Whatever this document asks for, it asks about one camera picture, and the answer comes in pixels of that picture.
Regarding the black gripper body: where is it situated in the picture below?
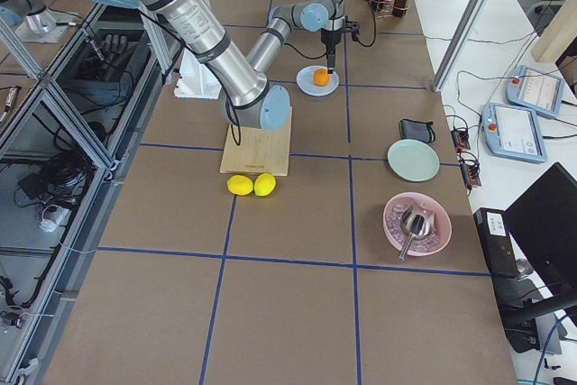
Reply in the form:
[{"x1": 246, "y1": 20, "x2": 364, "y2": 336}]
[{"x1": 321, "y1": 26, "x2": 359, "y2": 59}]

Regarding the orange fruit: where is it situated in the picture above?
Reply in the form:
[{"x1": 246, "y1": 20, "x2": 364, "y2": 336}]
[{"x1": 313, "y1": 68, "x2": 330, "y2": 87}]

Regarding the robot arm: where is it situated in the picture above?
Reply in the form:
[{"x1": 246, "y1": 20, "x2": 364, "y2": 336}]
[
  {"x1": 1, "y1": 0, "x2": 57, "y2": 35},
  {"x1": 90, "y1": 0, "x2": 346, "y2": 130}
]

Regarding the light green plate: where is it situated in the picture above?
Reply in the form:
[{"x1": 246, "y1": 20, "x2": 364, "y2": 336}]
[{"x1": 387, "y1": 139, "x2": 440, "y2": 182}]

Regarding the dark grey folded cloth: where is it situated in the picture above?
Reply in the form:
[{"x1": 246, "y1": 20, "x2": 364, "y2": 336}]
[{"x1": 398, "y1": 119, "x2": 436, "y2": 143}]

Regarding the bamboo cutting board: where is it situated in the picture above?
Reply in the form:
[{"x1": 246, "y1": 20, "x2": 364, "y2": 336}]
[{"x1": 220, "y1": 112, "x2": 292, "y2": 176}]

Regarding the upper yellow lemon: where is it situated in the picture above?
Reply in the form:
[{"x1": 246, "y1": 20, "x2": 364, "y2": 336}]
[{"x1": 253, "y1": 173, "x2": 277, "y2": 197}]

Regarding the yellow lemon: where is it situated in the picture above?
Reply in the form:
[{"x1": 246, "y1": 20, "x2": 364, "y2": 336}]
[
  {"x1": 253, "y1": 173, "x2": 277, "y2": 197},
  {"x1": 226, "y1": 174, "x2": 254, "y2": 196}
]

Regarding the lower yellow lemon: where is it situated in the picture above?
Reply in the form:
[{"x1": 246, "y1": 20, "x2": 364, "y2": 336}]
[{"x1": 226, "y1": 174, "x2": 254, "y2": 196}]

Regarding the metal scoop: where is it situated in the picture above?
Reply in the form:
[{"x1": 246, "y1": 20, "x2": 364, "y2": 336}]
[{"x1": 398, "y1": 204, "x2": 435, "y2": 261}]

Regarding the pink bowl with ice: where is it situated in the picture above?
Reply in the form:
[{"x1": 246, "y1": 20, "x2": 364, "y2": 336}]
[{"x1": 382, "y1": 192, "x2": 452, "y2": 260}]

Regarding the near teach pendant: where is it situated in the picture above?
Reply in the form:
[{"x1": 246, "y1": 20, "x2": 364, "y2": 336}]
[{"x1": 481, "y1": 102, "x2": 547, "y2": 163}]

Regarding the teach pendant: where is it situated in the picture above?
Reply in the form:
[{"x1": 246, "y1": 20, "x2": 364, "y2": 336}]
[
  {"x1": 506, "y1": 65, "x2": 563, "y2": 119},
  {"x1": 481, "y1": 102, "x2": 547, "y2": 163}
]

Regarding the far teach pendant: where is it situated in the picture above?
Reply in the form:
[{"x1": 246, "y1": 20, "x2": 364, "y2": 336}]
[{"x1": 506, "y1": 65, "x2": 563, "y2": 119}]

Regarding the black computer box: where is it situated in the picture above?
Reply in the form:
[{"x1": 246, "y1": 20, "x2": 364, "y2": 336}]
[{"x1": 473, "y1": 207, "x2": 519, "y2": 279}]

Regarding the black monitor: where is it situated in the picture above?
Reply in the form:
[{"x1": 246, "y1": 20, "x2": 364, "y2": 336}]
[{"x1": 504, "y1": 162, "x2": 576, "y2": 294}]

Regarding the aluminium frame post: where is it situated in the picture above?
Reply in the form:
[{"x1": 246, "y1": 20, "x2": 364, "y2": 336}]
[{"x1": 432, "y1": 0, "x2": 488, "y2": 92}]

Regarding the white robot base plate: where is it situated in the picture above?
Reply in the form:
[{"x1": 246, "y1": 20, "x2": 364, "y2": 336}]
[{"x1": 174, "y1": 50, "x2": 222, "y2": 100}]

